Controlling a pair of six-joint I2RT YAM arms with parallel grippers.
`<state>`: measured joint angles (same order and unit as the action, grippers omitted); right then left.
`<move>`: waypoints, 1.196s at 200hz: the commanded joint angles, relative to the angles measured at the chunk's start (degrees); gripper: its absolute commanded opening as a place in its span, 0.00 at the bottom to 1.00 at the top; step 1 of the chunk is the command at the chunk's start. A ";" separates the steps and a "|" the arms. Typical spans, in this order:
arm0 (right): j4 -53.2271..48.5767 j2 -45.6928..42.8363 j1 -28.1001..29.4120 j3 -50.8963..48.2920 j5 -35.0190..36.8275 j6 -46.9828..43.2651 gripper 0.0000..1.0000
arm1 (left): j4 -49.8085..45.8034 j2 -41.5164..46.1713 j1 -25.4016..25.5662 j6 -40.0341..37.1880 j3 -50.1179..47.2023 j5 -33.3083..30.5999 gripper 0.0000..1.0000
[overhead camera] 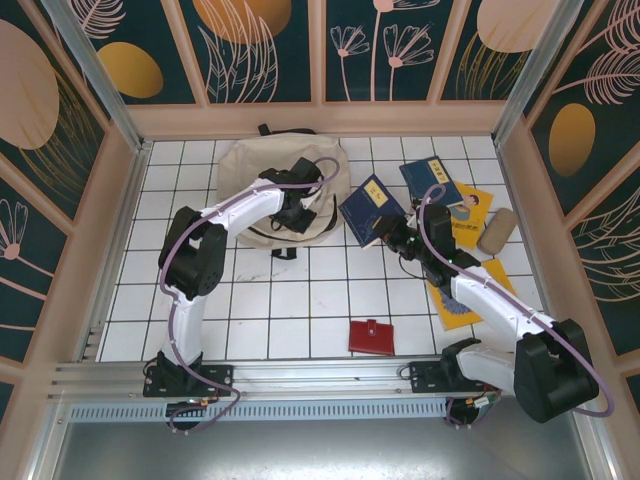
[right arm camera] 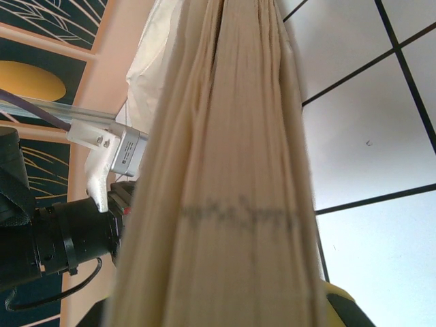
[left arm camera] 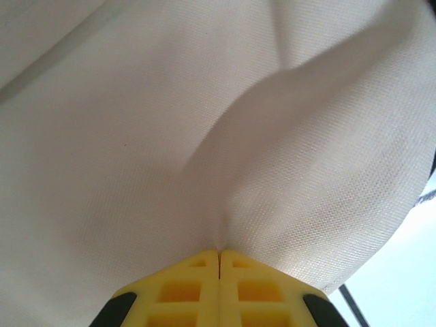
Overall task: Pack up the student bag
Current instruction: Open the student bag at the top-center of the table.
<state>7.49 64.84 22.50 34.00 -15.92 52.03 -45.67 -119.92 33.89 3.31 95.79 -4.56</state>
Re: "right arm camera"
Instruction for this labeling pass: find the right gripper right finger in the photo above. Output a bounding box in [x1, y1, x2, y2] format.
[322, 281, 375, 327]

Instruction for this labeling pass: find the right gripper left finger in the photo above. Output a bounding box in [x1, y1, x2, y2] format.
[77, 294, 116, 327]

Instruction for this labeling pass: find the dark blue paperback book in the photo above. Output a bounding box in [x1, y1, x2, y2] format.
[108, 0, 328, 327]

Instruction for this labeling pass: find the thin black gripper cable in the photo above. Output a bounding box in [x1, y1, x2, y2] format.
[5, 257, 103, 313]

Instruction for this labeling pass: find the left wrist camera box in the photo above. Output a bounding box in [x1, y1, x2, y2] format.
[66, 121, 151, 214]

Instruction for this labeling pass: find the aluminium frame post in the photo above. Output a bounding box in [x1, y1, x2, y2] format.
[0, 100, 151, 142]

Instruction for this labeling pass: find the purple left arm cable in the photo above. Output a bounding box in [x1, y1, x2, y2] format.
[0, 87, 73, 132]

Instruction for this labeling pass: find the wall panel small orange oval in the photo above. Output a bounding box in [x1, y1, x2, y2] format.
[0, 36, 91, 107]

